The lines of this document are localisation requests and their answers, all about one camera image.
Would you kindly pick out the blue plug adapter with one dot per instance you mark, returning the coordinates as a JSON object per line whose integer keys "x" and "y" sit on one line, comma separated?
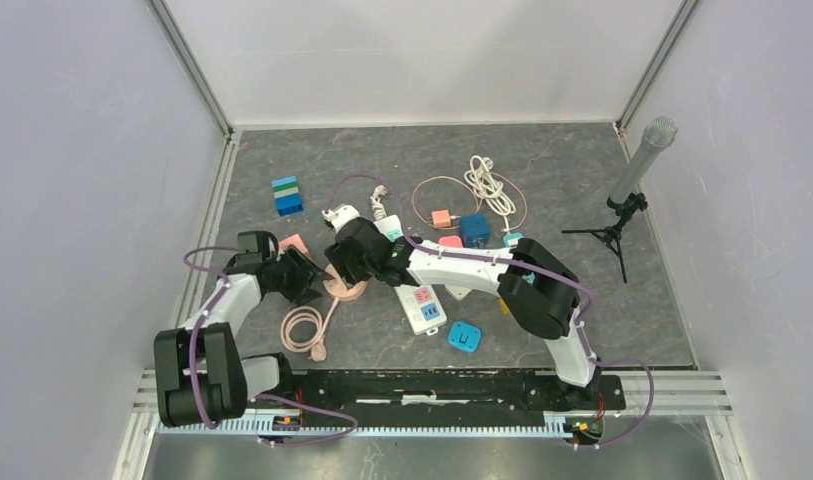
{"x": 464, "y": 337}

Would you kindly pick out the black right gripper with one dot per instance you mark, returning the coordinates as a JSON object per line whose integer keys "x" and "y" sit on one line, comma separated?
{"x": 341, "y": 260}

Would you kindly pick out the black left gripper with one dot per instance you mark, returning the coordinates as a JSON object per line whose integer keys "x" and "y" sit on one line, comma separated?
{"x": 305, "y": 272}

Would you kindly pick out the pink round plug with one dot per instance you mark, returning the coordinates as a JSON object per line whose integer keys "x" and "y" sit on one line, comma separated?
{"x": 318, "y": 352}

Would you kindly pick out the pink plug adapter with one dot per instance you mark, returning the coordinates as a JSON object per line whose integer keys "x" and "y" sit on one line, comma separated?
{"x": 452, "y": 241}

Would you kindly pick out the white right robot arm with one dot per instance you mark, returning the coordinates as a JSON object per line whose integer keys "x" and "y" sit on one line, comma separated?
{"x": 542, "y": 294}

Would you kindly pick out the orange usb charger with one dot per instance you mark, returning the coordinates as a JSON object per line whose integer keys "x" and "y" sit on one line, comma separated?
{"x": 441, "y": 219}

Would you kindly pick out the pink cube socket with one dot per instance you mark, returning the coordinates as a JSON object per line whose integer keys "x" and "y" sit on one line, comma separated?
{"x": 296, "y": 242}

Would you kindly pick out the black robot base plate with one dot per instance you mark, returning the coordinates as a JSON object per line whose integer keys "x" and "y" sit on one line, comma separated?
{"x": 444, "y": 398}

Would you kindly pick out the blue green striped block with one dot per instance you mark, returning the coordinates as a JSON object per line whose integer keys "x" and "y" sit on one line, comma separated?
{"x": 287, "y": 196}

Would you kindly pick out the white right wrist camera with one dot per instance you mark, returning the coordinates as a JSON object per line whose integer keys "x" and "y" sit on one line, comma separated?
{"x": 337, "y": 218}

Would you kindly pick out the black microphone tripod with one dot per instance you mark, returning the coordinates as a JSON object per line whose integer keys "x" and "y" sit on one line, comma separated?
{"x": 611, "y": 236}

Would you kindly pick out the teal power strip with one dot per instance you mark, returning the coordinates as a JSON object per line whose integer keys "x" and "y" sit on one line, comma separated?
{"x": 511, "y": 240}

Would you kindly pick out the grey microphone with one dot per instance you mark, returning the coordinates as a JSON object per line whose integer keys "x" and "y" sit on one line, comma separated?
{"x": 657, "y": 136}

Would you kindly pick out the pink round socket base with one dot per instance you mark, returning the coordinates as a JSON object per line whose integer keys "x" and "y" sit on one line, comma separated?
{"x": 338, "y": 289}

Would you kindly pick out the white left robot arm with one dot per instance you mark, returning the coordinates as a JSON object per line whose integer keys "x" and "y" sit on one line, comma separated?
{"x": 201, "y": 378}

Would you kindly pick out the dark blue cube socket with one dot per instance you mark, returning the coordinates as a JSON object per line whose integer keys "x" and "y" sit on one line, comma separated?
{"x": 474, "y": 230}

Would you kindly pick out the yellow cube socket adapter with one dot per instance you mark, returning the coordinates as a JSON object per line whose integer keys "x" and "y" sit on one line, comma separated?
{"x": 503, "y": 306}

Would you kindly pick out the white plug adapter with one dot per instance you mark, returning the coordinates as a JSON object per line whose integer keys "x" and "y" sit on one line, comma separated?
{"x": 458, "y": 293}

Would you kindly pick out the white long power strip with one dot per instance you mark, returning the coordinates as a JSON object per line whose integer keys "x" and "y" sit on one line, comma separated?
{"x": 420, "y": 304}

